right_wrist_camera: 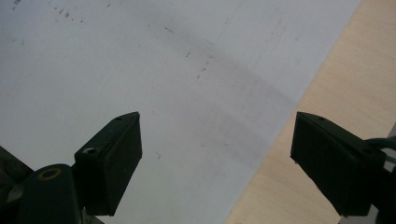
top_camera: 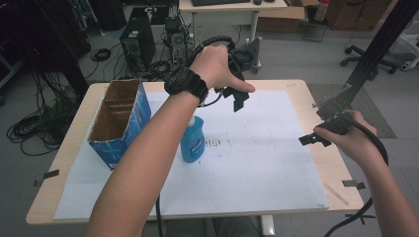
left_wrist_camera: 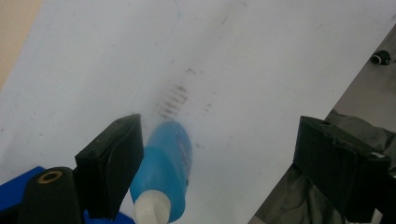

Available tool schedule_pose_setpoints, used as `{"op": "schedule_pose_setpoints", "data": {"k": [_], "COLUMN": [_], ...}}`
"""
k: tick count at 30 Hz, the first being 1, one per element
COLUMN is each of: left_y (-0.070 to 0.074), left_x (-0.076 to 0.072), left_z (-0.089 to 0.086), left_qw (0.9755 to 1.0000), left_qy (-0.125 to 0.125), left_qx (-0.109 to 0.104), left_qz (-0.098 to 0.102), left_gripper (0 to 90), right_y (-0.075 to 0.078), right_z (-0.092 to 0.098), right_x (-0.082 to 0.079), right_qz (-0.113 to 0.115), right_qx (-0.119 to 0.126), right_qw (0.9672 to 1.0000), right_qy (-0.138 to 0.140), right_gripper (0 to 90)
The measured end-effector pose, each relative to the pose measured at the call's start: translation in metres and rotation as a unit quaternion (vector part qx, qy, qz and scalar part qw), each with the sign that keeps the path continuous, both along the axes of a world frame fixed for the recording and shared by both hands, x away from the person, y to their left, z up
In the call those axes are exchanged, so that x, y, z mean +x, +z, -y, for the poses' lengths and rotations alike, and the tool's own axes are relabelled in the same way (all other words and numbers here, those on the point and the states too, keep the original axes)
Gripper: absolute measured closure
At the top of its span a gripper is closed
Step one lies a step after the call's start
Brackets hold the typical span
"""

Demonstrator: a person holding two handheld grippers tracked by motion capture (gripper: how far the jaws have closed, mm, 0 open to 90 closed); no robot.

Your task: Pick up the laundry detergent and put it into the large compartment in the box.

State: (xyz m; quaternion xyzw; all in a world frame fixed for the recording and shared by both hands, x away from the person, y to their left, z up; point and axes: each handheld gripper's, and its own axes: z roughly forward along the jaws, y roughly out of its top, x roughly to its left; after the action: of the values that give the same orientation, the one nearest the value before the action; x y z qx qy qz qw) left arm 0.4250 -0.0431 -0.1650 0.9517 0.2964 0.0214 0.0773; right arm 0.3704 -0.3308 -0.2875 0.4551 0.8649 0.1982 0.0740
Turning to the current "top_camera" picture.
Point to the blue cardboard box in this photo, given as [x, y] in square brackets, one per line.
[120, 123]

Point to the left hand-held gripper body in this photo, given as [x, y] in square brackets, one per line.
[242, 61]

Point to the white table leg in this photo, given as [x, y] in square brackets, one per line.
[267, 225]

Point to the white desk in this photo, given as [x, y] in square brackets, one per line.
[230, 15]

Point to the black wristwatch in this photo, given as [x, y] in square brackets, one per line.
[186, 82]

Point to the blue liquid bottle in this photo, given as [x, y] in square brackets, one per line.
[192, 141]

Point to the person's right hand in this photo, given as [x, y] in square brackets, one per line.
[354, 140]

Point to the black tape strip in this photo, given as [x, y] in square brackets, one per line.
[353, 184]
[49, 175]

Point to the black computer tower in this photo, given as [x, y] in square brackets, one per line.
[138, 42]

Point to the wooden stick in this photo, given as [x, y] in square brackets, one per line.
[336, 194]

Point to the black keyboard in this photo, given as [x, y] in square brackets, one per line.
[219, 2]

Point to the large brown cardboard box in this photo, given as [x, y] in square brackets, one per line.
[359, 15]

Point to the office chair base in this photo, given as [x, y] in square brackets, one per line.
[369, 61]

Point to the bottle with red cap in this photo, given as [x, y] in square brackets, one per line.
[322, 10]

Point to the open computer case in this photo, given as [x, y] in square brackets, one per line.
[177, 41]

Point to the black metal stand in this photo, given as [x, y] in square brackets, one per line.
[382, 42]

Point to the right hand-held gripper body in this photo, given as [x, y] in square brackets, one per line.
[336, 113]

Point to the person's left hand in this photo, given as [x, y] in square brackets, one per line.
[215, 67]

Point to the grey floor mat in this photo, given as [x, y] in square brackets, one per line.
[372, 108]

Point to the person's legs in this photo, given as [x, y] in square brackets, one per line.
[214, 227]

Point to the white table mat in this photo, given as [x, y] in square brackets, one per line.
[250, 158]

